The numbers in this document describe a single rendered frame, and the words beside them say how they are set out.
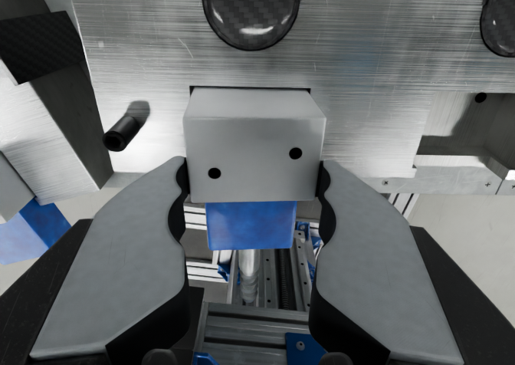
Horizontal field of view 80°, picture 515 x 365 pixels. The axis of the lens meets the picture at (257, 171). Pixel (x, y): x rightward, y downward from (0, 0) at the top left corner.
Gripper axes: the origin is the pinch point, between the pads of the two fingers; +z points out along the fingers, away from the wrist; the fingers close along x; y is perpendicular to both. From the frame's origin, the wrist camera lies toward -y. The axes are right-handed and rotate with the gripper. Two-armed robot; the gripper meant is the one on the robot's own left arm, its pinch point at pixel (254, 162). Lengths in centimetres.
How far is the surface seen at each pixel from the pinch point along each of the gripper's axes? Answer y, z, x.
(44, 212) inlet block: 7.6, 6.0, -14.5
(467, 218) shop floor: 75, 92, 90
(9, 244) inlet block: 9.3, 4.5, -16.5
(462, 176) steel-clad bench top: 7.2, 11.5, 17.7
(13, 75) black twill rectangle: -2.0, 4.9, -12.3
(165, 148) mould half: 0.7, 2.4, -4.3
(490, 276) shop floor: 110, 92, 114
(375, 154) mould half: 0.7, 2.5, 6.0
